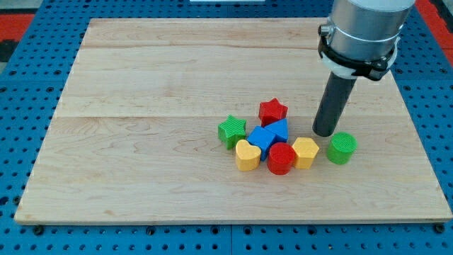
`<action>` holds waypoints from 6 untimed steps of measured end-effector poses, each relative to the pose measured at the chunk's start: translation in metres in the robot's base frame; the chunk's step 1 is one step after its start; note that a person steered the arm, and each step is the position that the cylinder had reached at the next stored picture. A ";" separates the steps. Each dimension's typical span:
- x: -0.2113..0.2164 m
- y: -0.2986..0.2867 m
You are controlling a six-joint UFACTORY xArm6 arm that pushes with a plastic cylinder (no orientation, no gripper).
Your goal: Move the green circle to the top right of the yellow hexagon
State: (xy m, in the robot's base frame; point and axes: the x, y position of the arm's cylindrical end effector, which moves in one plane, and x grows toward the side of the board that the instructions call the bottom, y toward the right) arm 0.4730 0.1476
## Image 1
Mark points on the green star block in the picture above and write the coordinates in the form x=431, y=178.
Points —
x=231, y=131

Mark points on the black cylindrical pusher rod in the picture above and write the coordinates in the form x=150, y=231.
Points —
x=333, y=101

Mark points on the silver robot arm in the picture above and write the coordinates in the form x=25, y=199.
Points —
x=360, y=37

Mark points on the green circle block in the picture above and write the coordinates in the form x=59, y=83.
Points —
x=341, y=148

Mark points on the blue triangle block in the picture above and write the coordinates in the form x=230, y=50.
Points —
x=279, y=129

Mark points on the blue cube block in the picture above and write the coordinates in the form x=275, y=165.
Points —
x=263, y=139

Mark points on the yellow heart block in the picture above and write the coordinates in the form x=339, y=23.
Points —
x=247, y=156

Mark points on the wooden board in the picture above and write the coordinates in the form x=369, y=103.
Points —
x=133, y=140

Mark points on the yellow hexagon block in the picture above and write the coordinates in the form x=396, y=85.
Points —
x=305, y=149

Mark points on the red circle block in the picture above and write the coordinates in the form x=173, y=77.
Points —
x=280, y=158

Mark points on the red star block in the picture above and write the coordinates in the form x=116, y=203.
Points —
x=271, y=111

